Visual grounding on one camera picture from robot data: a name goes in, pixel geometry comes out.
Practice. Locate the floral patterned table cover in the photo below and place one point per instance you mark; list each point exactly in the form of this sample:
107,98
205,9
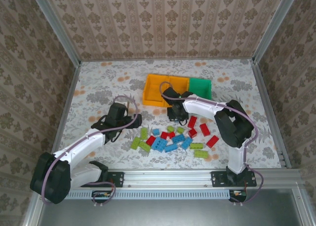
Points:
111,75

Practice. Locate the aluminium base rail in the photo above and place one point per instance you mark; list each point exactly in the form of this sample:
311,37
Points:
168,177

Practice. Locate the aluminium frame post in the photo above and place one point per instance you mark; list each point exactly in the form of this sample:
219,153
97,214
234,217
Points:
274,26
56,28

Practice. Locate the thin aluminium rail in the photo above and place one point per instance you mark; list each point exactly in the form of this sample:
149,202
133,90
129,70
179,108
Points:
168,59

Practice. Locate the small blue lego brick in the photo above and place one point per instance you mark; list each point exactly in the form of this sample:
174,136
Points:
155,132

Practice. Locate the grey metal base panel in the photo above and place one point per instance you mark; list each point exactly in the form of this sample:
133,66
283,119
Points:
160,213

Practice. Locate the small red lego brick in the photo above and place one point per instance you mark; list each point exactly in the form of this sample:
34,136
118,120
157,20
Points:
171,135
164,135

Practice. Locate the green plastic bin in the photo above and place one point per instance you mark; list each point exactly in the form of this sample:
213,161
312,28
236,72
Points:
200,87

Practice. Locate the aluminium side rail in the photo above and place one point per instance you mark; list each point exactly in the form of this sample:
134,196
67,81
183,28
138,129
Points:
269,107
66,105

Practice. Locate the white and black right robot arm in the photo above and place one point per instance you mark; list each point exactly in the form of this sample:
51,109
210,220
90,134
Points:
197,107

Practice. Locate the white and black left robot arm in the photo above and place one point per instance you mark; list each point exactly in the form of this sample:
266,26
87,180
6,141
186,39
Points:
81,144

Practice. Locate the small lime green lego brick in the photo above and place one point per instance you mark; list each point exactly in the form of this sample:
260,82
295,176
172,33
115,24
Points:
170,129
180,130

